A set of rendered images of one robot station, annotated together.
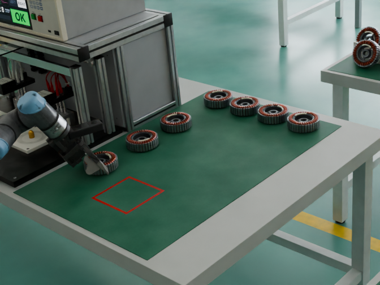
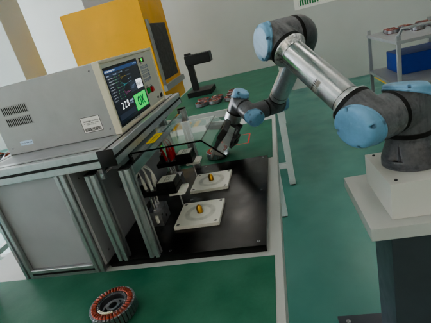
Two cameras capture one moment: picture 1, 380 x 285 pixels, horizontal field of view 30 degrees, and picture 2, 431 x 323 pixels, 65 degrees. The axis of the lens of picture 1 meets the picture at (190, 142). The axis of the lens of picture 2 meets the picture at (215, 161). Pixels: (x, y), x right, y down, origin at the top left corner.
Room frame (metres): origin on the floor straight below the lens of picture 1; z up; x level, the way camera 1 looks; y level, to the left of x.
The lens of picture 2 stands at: (2.89, 1.63, 1.32)
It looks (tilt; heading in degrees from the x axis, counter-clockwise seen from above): 21 degrees down; 239
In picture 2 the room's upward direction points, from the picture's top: 15 degrees counter-clockwise
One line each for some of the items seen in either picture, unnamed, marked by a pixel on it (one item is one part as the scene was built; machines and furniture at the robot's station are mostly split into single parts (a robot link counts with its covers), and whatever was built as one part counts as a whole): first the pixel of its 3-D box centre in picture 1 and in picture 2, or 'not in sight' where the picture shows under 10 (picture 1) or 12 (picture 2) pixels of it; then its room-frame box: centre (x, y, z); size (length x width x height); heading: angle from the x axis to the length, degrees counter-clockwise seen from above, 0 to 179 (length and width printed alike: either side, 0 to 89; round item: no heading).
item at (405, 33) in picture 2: not in sight; (417, 75); (-0.38, 0.11, 0.51); 1.01 x 0.60 x 1.01; 45
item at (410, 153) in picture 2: not in sight; (409, 145); (1.98, 1.18, 0.90); 0.15 x 0.15 x 0.10
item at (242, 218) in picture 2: (17, 133); (204, 200); (2.38, 0.63, 0.76); 0.64 x 0.47 x 0.02; 45
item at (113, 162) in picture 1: (100, 163); (217, 152); (2.06, 0.30, 0.77); 0.11 x 0.11 x 0.04
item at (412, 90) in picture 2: not in sight; (405, 105); (1.99, 1.17, 1.02); 0.13 x 0.12 x 0.14; 169
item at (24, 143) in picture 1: (32, 138); (211, 181); (2.28, 0.56, 0.78); 0.15 x 0.15 x 0.01; 45
